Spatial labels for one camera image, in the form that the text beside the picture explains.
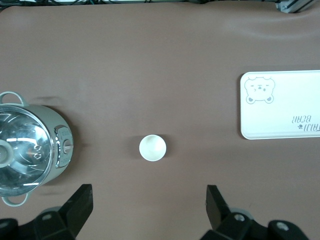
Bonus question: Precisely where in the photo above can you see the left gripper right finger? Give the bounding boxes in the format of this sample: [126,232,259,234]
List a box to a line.
[202,184,311,240]

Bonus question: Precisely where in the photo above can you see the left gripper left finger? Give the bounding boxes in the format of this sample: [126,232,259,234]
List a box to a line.
[0,183,95,240]

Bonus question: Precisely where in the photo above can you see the white IKEA cup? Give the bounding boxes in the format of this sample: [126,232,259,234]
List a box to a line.
[138,134,168,162]

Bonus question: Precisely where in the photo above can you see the glass pot lid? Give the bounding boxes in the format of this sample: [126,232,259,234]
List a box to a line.
[0,104,56,197]

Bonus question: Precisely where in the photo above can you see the grey-green electric cooking pot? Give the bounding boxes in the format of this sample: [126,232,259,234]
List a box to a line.
[0,91,75,208]

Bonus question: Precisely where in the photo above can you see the cream tray with bear print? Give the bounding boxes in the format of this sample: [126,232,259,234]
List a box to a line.
[240,70,320,140]

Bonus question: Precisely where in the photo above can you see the brown table mat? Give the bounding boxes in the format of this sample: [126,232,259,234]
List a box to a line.
[0,0,320,240]

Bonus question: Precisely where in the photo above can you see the aluminium corner frame piece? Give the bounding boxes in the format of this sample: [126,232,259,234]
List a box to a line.
[274,0,320,15]

